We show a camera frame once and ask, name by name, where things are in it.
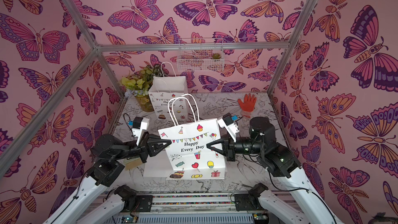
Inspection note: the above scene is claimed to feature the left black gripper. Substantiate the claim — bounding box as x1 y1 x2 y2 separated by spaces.
113 133 170 166

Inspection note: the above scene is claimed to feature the white paper gift bag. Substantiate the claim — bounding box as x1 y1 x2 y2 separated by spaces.
143 153 174 178

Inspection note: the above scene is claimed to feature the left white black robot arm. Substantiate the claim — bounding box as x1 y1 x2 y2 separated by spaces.
45 132 172 224

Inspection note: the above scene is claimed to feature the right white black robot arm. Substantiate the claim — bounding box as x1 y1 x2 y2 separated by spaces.
207 114 341 224

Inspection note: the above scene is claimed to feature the red rubber glove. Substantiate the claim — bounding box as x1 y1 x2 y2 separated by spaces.
237 93 257 118

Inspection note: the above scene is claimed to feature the potted green leafy plant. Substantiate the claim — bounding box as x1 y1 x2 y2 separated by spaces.
120 65 163 112

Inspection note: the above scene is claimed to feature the small plant in basket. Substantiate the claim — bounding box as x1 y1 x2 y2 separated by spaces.
211 53 222 60

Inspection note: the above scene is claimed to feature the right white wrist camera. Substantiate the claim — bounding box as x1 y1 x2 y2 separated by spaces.
217 113 239 142

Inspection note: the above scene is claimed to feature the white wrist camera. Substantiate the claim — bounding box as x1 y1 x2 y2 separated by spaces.
217 113 239 142
127 117 150 145

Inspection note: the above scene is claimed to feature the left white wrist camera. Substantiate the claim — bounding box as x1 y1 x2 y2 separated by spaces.
127 117 150 145

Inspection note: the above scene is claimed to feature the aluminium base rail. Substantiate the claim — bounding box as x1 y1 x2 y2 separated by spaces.
62 191 327 224

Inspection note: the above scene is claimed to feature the white wire wall basket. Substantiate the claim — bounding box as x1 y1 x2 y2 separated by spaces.
176 38 225 73

